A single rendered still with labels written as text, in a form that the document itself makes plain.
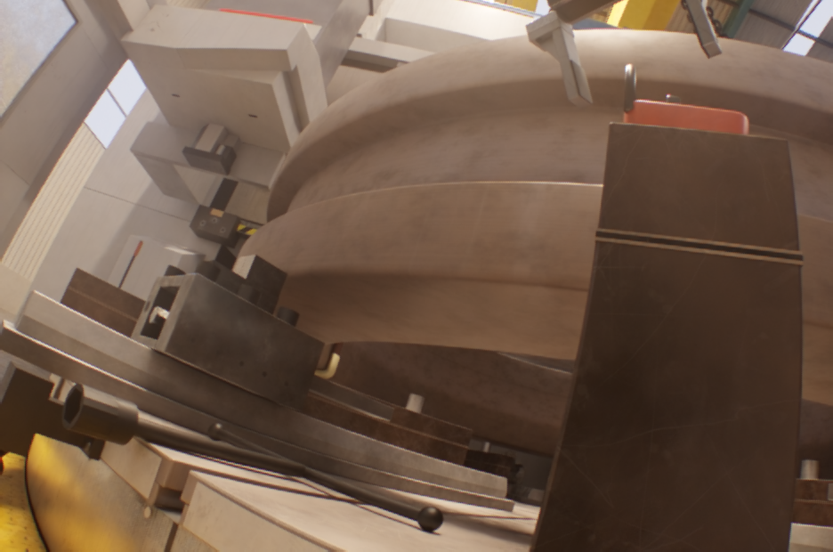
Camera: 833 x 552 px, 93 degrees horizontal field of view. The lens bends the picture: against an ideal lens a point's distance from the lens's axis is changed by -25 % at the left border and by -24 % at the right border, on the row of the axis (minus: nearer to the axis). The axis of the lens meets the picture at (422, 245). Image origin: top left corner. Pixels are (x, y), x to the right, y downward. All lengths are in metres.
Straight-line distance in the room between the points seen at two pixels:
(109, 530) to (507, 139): 1.42
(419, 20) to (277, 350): 7.11
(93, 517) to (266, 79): 2.75
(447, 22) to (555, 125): 6.60
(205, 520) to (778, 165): 0.69
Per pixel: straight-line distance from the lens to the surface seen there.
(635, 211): 0.35
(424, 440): 2.71
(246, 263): 1.53
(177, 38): 3.51
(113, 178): 5.69
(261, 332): 1.37
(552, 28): 0.52
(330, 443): 1.65
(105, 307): 2.49
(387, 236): 1.38
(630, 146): 0.38
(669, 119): 0.54
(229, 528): 0.64
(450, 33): 8.00
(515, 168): 1.51
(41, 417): 0.93
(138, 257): 4.57
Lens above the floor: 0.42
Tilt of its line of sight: 24 degrees up
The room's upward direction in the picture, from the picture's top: 18 degrees clockwise
